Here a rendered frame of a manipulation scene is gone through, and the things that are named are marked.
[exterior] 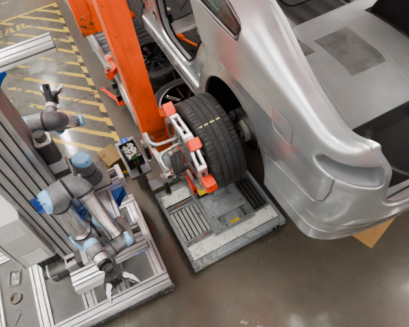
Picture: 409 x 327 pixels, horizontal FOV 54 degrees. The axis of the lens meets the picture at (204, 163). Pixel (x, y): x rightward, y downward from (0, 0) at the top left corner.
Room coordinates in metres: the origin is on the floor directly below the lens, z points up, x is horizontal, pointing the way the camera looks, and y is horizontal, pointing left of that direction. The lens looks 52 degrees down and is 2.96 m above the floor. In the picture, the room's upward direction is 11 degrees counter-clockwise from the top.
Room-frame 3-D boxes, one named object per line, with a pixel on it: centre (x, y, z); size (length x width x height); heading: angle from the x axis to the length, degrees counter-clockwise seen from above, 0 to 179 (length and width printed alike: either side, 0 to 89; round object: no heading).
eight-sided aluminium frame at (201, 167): (1.76, 0.10, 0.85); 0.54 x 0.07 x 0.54; 19
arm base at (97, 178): (1.72, 0.78, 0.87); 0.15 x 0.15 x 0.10
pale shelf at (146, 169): (2.16, 0.58, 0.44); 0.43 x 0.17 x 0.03; 19
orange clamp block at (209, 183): (1.46, 0.00, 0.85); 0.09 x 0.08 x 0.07; 19
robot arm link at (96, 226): (1.24, 0.64, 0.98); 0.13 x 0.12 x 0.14; 121
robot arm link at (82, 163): (1.72, 0.79, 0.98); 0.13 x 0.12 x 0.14; 92
